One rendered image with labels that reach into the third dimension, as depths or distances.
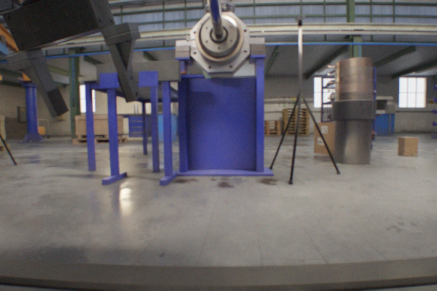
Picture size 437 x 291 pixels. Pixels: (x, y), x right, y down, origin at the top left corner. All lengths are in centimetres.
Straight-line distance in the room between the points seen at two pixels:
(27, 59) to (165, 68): 138
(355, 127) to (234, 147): 128
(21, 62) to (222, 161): 178
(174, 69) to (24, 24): 139
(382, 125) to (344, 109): 1134
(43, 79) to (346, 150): 256
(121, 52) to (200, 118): 173
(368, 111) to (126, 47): 250
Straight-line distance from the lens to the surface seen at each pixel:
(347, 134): 267
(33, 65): 43
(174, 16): 962
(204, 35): 189
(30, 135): 919
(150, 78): 176
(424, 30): 1025
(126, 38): 34
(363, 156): 272
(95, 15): 35
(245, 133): 203
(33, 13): 40
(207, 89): 206
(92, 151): 241
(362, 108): 265
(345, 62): 275
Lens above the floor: 39
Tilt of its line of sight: 4 degrees down
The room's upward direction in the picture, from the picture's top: 1 degrees counter-clockwise
